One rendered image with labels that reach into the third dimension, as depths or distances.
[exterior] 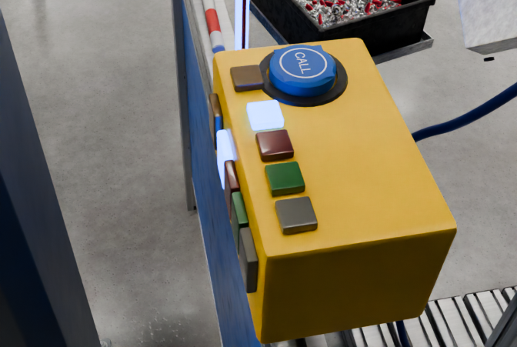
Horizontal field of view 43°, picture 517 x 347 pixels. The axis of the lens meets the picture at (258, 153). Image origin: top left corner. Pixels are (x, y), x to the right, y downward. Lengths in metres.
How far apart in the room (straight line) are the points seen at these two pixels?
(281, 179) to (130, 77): 1.77
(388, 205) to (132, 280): 1.29
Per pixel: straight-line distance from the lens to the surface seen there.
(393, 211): 0.33
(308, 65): 0.39
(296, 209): 0.32
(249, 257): 0.33
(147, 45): 2.20
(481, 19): 0.70
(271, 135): 0.35
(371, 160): 0.36
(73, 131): 1.94
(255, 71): 0.39
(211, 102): 0.40
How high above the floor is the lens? 1.33
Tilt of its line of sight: 47 degrees down
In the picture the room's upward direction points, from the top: 3 degrees clockwise
